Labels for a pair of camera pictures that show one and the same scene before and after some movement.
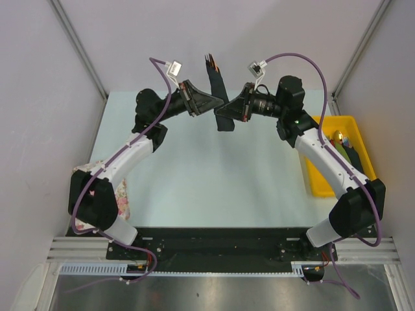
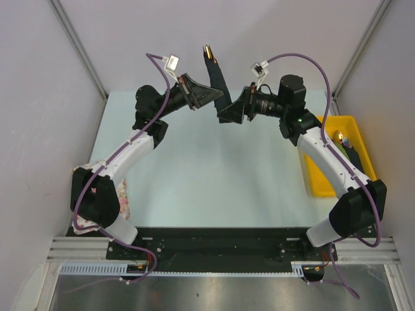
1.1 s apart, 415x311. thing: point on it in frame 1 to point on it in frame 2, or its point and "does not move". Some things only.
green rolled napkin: [342, 150] does not move
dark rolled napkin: [353, 157] does not move
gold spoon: [338, 135] does not move
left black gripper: [189, 98] to [189, 91]
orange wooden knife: [213, 61] to [209, 52]
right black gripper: [247, 102] does not move
